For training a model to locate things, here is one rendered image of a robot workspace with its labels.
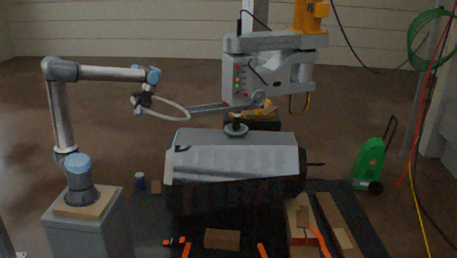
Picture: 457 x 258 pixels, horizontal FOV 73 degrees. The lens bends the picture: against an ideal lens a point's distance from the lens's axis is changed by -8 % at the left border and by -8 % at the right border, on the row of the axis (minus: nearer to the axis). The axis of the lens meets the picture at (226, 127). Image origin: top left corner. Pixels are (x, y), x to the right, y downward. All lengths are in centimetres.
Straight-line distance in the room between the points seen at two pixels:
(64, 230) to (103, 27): 778
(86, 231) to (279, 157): 158
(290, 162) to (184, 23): 652
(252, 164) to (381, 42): 697
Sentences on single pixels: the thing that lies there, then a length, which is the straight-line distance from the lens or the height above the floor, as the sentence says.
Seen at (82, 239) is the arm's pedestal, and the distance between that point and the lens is 222.
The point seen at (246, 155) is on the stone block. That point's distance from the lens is 279.
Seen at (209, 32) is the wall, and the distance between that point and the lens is 876.
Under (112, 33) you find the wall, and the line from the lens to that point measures 949.
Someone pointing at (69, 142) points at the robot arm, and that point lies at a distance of 221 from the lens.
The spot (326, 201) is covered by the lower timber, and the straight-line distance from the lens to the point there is 353.
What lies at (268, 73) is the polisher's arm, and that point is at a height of 139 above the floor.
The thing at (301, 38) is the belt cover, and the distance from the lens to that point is 291.
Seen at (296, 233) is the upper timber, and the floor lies 20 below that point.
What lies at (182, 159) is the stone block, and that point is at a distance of 278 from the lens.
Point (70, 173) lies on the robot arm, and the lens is 210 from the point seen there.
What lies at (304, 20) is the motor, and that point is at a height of 181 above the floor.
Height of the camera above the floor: 218
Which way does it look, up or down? 26 degrees down
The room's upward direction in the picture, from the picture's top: 1 degrees clockwise
